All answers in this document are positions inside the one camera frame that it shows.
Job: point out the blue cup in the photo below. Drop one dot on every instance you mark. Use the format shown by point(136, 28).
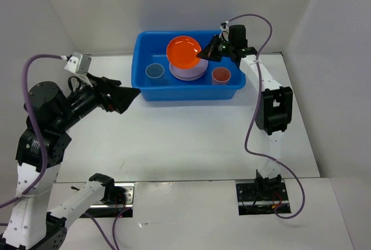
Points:
point(155, 74)

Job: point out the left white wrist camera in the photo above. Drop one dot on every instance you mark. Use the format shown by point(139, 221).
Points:
point(78, 64)

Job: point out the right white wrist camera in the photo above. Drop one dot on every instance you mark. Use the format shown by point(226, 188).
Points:
point(224, 28)

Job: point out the orange plate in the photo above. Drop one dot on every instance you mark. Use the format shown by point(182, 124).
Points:
point(182, 52)

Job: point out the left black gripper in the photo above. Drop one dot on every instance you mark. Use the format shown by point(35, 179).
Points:
point(122, 97)

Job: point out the purple plate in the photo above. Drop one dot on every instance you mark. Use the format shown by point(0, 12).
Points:
point(190, 74)

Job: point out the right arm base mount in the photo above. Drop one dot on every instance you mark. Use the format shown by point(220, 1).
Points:
point(251, 202)

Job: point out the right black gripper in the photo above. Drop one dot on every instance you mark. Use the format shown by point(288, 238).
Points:
point(209, 52)

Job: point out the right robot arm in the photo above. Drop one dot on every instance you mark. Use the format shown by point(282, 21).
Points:
point(273, 112)

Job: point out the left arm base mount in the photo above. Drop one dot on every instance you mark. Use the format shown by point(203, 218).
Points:
point(121, 198)

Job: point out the pink cup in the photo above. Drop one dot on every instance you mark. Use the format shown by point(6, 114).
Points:
point(221, 76)

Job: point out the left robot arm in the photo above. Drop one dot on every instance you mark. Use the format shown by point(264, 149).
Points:
point(40, 152)

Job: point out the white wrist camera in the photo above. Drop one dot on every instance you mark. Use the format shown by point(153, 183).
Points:
point(78, 64)
point(224, 28)

